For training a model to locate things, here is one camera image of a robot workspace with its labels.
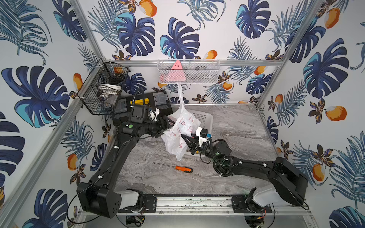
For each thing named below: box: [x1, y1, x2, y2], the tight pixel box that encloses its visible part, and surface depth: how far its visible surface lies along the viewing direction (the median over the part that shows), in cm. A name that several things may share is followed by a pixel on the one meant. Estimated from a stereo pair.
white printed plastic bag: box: [160, 82, 202, 162], surface depth 70 cm
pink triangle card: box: [165, 59, 186, 82], surface depth 92 cm
